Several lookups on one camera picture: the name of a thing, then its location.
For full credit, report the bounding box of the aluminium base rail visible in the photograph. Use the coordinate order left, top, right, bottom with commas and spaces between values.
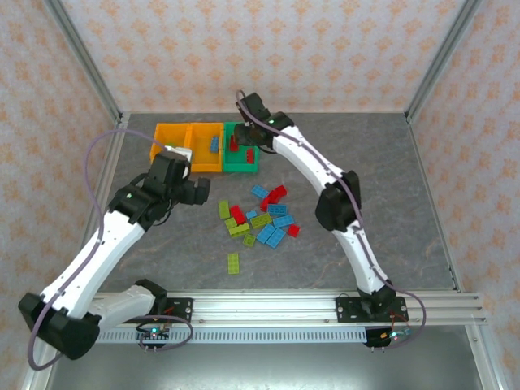
92, 289, 488, 327

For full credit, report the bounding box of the black mounting plate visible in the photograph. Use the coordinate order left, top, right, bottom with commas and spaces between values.
336, 296, 408, 325
163, 297, 194, 324

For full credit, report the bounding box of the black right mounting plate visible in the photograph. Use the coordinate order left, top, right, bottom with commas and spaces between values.
336, 296, 408, 325

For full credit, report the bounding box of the orange plastic bin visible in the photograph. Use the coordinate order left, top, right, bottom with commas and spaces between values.
188, 122, 225, 174
149, 123, 193, 164

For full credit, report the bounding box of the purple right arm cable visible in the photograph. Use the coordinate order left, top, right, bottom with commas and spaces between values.
235, 89, 427, 351

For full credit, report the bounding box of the aluminium frame post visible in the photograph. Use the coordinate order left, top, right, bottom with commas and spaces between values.
43, 0, 125, 124
405, 0, 485, 123

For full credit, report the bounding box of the left controller board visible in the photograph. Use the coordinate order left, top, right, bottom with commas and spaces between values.
136, 323, 171, 353

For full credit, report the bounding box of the aluminium frame side rail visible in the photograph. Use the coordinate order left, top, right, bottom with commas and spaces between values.
19, 113, 132, 390
405, 113, 511, 390

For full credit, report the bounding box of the green plastic bin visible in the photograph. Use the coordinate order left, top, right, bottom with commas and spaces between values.
221, 121, 261, 175

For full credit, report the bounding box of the white slotted cable duct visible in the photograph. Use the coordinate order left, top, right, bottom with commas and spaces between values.
96, 327, 369, 345

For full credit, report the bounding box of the right controller board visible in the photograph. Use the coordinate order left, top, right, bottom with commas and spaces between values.
363, 324, 415, 353

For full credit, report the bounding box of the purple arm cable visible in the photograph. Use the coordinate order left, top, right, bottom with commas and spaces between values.
235, 89, 427, 351
27, 128, 194, 371

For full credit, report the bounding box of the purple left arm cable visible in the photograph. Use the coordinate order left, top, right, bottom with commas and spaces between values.
27, 128, 194, 371

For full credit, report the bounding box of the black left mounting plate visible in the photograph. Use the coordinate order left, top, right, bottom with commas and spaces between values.
163, 297, 194, 324

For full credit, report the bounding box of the controller board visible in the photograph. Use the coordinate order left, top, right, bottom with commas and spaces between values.
136, 323, 171, 353
363, 324, 415, 353

